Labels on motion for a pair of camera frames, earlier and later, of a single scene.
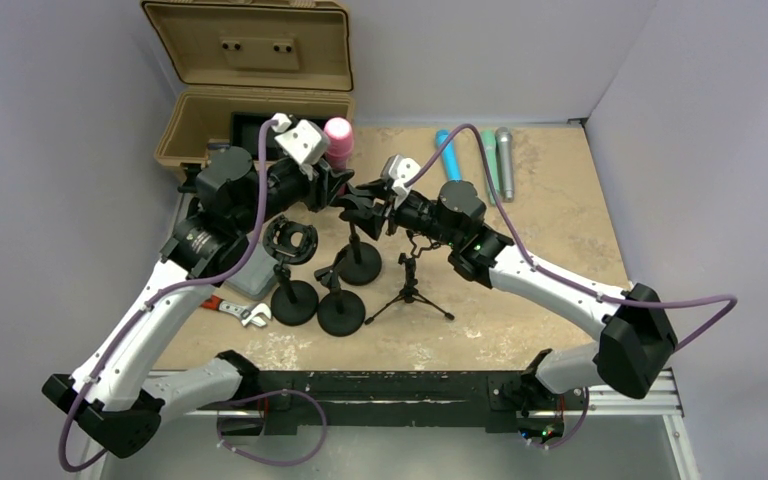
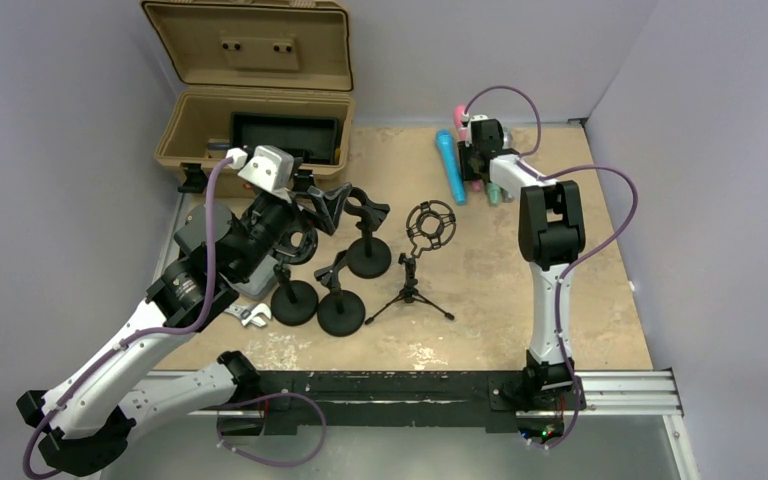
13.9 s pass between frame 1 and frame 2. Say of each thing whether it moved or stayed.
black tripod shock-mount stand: moved
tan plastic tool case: stayed
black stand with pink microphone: moved
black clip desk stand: stayed
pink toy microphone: moved
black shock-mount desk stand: stayed
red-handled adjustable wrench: stayed
